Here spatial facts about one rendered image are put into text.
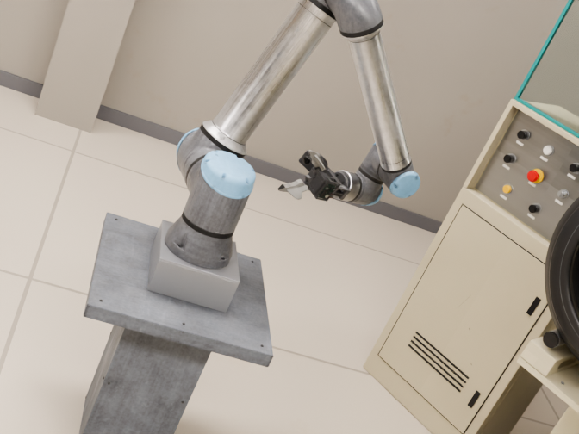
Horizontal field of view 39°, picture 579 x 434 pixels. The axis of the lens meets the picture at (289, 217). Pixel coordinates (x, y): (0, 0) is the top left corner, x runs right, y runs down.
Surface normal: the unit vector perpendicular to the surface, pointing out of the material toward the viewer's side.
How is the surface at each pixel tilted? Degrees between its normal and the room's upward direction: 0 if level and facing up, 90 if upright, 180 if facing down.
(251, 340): 0
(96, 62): 90
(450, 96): 90
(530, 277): 90
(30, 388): 0
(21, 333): 0
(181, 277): 90
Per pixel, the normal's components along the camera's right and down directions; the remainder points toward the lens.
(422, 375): -0.68, 0.04
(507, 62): 0.10, 0.47
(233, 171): 0.40, -0.80
